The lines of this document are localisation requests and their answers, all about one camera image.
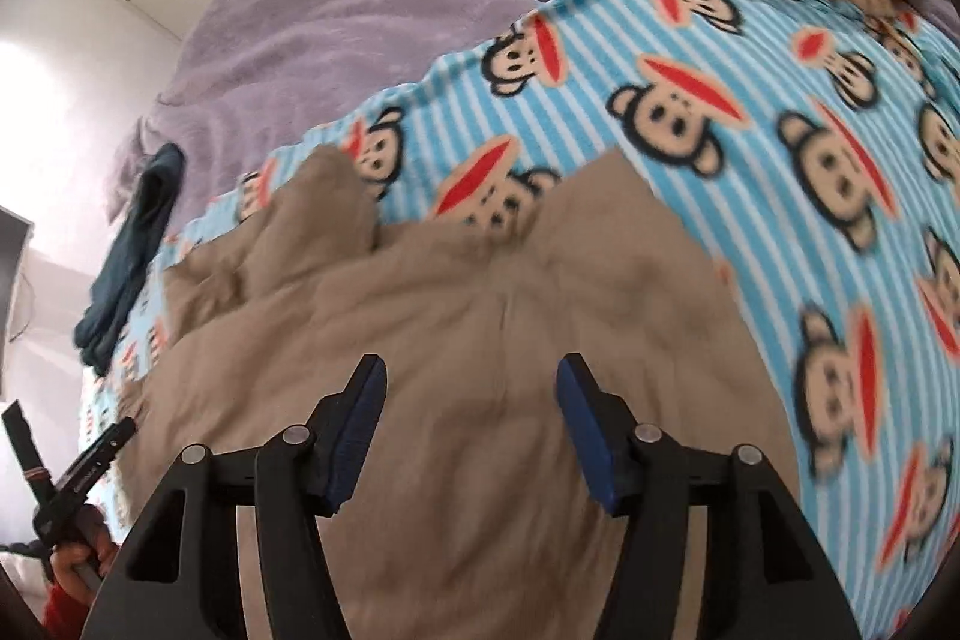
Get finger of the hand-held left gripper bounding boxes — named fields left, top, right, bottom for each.
left=52, top=416, right=138, bottom=498
left=1, top=400, right=57, bottom=510

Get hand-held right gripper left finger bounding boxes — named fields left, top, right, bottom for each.
left=100, top=353, right=389, bottom=640

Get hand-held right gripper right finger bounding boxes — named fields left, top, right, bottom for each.
left=555, top=353, right=862, bottom=640

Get brown puffer jacket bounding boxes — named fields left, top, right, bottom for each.
left=120, top=145, right=800, bottom=640

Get person's left forearm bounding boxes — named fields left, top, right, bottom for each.
left=41, top=591, right=98, bottom=640

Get person's left hand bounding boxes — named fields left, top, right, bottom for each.
left=45, top=503, right=119, bottom=600

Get grey framed monitor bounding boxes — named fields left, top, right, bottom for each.
left=0, top=206, right=35, bottom=378

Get dark blue jeans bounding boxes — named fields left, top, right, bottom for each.
left=73, top=143, right=186, bottom=367

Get monkey print striped blanket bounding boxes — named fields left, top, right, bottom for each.
left=79, top=0, right=960, bottom=640

